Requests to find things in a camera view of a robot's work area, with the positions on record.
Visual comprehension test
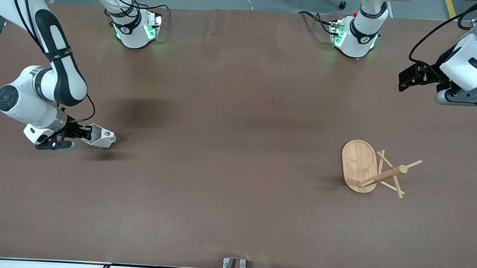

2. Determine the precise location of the white faceted cup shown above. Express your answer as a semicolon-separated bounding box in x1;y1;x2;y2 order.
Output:
81;123;117;150

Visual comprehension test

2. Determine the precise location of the wooden cup rack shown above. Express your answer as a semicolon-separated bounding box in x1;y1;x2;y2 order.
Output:
339;139;423;200

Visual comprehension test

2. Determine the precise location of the yellow floor tape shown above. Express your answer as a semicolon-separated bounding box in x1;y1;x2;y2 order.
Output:
444;0;458;19

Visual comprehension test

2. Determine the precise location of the brown paper table cover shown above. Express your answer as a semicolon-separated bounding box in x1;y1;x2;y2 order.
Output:
0;0;477;268

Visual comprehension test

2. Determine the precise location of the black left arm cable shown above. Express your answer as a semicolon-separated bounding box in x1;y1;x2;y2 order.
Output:
409;0;477;67

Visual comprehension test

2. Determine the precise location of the black base cable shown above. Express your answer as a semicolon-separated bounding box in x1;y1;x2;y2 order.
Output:
297;11;335;35
124;0;170;24

